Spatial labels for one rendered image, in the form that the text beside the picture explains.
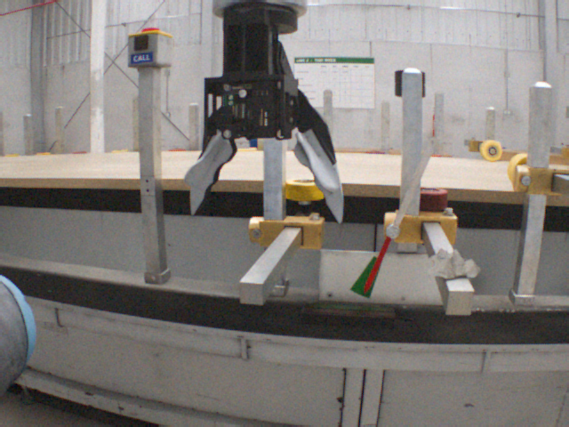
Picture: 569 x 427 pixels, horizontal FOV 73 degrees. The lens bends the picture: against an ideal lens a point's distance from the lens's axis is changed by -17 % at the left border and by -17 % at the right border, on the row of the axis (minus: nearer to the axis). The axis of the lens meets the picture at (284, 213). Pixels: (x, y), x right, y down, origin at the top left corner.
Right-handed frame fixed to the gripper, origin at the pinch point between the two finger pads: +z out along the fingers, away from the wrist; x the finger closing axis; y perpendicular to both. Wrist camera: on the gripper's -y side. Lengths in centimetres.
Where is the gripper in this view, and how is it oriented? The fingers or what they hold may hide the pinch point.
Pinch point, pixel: (265, 219)
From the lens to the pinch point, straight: 46.2
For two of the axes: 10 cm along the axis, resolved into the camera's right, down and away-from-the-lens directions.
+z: 0.0, 9.8, 2.1
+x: 9.8, 0.5, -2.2
